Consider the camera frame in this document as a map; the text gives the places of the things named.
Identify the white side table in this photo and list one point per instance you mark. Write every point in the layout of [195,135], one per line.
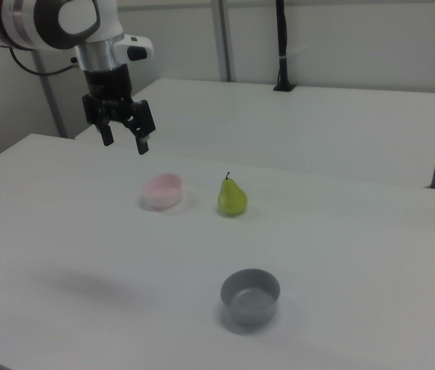
[279,127]

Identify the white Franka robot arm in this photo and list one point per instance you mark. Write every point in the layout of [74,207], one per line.
[105,23]

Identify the grey plastic bowl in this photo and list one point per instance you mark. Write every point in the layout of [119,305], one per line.
[250,298]

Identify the black camera stand pole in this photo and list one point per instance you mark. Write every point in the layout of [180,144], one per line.
[284,38]

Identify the green pear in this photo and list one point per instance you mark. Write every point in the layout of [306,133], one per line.
[232,198]

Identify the pink plastic bowl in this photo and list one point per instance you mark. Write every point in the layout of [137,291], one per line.
[162,192]

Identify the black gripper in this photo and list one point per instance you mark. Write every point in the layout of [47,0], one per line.
[107,86]

